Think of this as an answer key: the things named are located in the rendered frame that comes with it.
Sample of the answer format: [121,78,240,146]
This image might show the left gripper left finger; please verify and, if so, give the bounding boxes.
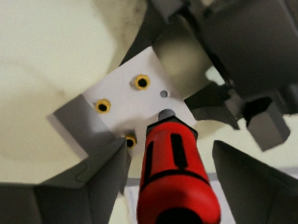
[0,138,127,224]

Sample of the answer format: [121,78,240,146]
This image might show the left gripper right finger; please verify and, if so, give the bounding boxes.
[212,140,298,224]

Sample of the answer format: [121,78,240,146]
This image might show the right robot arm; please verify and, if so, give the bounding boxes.
[198,0,298,114]

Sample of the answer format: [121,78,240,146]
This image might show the red and black nut driver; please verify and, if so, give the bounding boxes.
[136,109,222,224]

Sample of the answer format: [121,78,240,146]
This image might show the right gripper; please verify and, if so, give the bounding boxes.
[117,0,293,151]

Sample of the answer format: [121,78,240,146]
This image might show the grey cylinder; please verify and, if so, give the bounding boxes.
[159,90,167,97]

